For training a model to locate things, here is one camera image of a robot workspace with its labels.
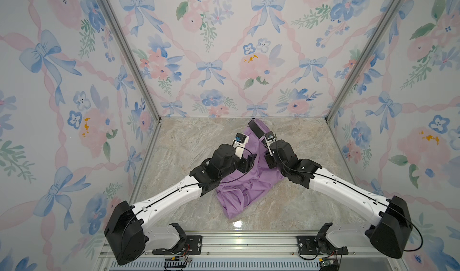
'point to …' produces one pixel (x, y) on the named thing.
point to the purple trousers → (240, 190)
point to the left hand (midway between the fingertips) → (250, 150)
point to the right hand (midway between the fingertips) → (272, 148)
